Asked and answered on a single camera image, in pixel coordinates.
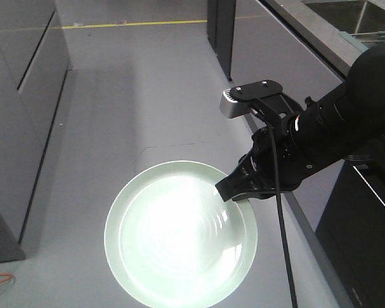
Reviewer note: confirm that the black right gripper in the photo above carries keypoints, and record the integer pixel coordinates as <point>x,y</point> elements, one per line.
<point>270,164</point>

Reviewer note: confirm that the light green round plate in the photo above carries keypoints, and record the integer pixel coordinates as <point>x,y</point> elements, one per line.
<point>171,240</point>

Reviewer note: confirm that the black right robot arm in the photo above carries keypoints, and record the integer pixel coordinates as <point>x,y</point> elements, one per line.
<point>297,141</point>

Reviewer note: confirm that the dark tall cabinet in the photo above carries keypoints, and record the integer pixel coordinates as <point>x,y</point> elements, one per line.
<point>220,31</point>

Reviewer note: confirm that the stainless steel sink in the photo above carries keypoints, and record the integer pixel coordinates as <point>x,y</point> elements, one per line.
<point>362,20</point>

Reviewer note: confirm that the grey cabinet drawers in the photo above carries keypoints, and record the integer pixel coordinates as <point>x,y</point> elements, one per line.
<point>33,62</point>

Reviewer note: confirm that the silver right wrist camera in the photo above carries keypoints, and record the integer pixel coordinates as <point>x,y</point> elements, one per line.
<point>236,101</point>

